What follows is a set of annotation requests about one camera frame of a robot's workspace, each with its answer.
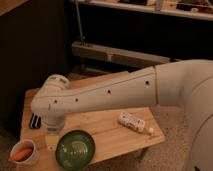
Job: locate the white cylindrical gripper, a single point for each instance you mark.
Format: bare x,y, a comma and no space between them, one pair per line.
53,125

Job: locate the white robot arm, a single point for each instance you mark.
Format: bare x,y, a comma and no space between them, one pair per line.
186,83

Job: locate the black white striped eraser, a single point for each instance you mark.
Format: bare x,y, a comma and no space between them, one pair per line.
35,122

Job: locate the green round plate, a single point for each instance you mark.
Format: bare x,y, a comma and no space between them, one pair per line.
75,150

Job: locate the white cup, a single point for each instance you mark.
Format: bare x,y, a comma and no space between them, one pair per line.
23,144

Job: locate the orange carrot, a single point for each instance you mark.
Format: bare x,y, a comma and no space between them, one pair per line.
22,155

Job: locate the wooden table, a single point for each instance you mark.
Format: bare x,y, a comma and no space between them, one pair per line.
111,138

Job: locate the white patterned plastic bottle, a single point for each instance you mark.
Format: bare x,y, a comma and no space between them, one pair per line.
134,123

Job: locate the grey metal shelf beam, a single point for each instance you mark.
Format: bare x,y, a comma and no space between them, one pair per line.
117,56

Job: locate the metal vertical pole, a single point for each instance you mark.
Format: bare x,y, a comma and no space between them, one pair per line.
79,23

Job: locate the upper white shelf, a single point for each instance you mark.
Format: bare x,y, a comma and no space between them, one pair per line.
195,9

